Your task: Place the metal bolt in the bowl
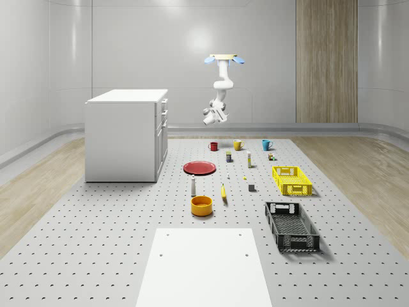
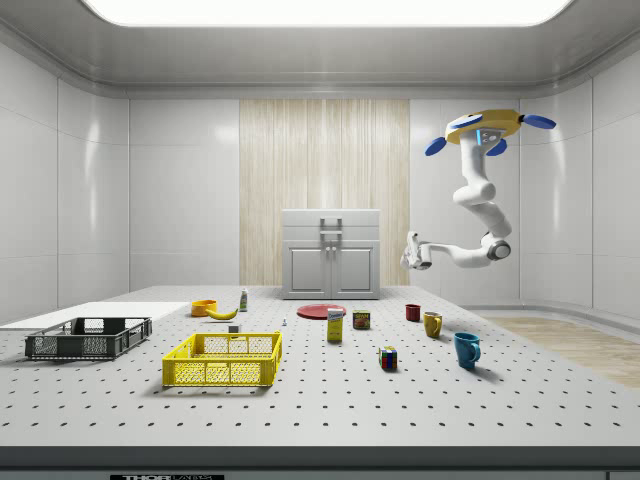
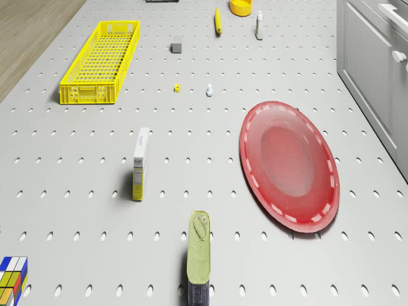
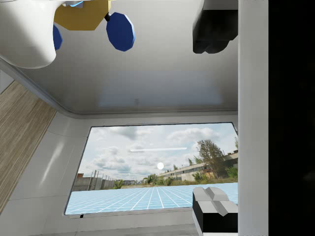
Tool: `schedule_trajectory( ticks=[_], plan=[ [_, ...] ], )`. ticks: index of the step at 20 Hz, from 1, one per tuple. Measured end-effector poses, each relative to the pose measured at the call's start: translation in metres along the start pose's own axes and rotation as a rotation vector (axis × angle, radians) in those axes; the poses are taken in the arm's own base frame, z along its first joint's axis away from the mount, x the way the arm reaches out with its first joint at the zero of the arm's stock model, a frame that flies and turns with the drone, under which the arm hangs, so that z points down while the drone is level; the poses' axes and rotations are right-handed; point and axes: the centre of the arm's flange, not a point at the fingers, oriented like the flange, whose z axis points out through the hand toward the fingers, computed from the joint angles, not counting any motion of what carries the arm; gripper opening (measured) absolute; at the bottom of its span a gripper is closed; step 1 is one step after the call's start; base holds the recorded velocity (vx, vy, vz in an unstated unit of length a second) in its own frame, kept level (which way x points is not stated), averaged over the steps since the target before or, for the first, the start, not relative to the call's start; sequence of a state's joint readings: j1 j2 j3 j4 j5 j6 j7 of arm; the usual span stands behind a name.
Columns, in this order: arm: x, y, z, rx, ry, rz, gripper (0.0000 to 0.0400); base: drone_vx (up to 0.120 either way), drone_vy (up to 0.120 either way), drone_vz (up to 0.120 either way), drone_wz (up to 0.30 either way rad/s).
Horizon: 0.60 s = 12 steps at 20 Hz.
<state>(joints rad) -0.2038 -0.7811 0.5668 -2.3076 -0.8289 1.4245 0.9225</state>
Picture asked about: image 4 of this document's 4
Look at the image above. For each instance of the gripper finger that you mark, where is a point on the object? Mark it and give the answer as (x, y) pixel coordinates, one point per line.
(216, 214)
(214, 32)

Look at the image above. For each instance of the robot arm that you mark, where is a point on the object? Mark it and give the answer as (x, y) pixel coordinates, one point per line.
(27, 32)

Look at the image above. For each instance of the drone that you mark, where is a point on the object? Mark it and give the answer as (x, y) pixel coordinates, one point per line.
(78, 19)

